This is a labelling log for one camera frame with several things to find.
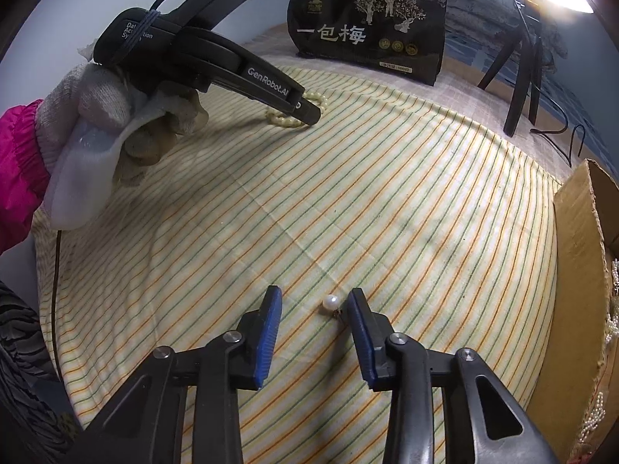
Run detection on black ring light cable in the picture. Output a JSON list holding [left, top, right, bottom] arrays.
[[529, 72, 588, 167]]

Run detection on dark striped garment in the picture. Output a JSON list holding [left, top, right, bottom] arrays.
[[0, 280, 88, 464]]

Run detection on long white bead necklace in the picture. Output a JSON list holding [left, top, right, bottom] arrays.
[[607, 258, 619, 349]]

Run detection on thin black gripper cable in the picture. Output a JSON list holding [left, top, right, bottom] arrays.
[[51, 229, 63, 378]]

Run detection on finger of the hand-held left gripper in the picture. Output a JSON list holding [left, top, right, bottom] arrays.
[[283, 88, 323, 127]]

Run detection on pearl earring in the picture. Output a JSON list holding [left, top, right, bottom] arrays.
[[322, 295, 345, 322]]

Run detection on small white bead strand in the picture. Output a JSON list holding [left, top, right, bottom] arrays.
[[575, 391, 607, 450]]

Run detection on beige checked bed sheet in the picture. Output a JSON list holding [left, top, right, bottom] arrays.
[[242, 22, 588, 189]]

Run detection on black printed snack bag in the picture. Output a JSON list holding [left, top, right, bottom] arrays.
[[287, 0, 448, 88]]

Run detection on person's left forearm pink sleeve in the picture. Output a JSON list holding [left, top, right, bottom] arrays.
[[0, 99, 54, 257]]

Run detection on yellow striped cloth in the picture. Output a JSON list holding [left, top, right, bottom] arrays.
[[41, 63, 564, 464]]

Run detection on cream bead bracelet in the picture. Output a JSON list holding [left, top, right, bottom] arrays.
[[265, 91, 330, 129]]

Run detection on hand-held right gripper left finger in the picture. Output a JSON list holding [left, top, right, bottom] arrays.
[[82, 285, 284, 464]]

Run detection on black tripod stand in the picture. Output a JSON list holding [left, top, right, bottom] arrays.
[[478, 0, 545, 137]]

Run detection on white translucent plastic sheet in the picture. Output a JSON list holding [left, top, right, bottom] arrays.
[[46, 92, 168, 230]]

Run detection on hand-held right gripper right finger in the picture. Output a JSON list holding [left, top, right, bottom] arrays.
[[347, 287, 562, 464]]

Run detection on black light tripod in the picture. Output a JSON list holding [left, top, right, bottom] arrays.
[[442, 0, 610, 165]]

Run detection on person's left hand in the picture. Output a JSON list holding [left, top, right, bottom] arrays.
[[36, 41, 209, 184]]

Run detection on cardboard box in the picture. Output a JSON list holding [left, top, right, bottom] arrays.
[[552, 159, 619, 464]]

